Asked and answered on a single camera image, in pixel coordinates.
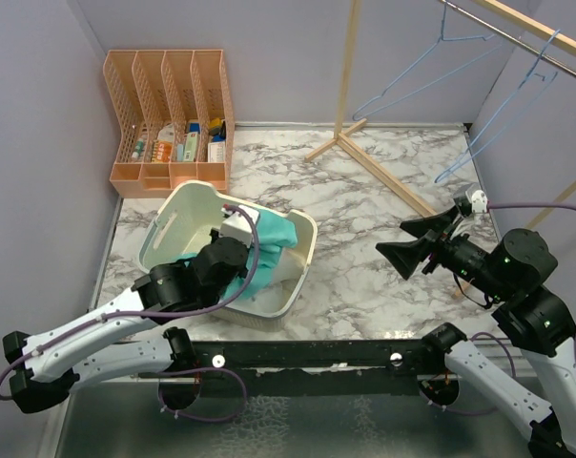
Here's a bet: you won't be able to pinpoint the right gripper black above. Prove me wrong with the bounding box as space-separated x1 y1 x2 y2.
376 203 510 299

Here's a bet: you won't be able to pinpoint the blue wire hanger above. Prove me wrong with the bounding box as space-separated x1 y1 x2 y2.
352 2 506 123
434 29 561 184

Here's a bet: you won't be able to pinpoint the white t shirt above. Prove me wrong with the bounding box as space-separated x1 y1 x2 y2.
247 250 302 316

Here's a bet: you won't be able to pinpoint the teal t shirt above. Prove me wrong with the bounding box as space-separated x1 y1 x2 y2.
177 210 298 308

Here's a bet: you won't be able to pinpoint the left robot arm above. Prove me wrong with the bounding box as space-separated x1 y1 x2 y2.
0 237 259 414

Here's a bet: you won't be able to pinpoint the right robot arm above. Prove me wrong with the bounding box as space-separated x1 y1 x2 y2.
376 207 576 457

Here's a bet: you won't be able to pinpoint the cream plastic basket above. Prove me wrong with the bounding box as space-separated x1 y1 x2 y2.
137 180 318 332

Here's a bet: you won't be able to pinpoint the items in organizer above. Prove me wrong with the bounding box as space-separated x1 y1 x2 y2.
129 118 227 163

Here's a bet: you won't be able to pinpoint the wooden clothes rack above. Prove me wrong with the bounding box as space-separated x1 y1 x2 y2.
304 0 576 300

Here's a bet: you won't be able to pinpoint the orange file organizer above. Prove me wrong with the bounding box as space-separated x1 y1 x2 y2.
103 50 236 198

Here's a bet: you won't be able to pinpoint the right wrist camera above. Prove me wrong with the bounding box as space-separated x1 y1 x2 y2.
453 183 488 219

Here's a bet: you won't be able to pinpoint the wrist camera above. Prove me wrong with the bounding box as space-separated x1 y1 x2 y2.
453 183 488 219
218 204 260 247

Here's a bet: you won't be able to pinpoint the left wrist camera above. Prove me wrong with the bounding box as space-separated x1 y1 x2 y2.
218 204 260 247

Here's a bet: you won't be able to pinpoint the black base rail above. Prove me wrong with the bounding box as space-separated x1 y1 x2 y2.
158 324 466 398

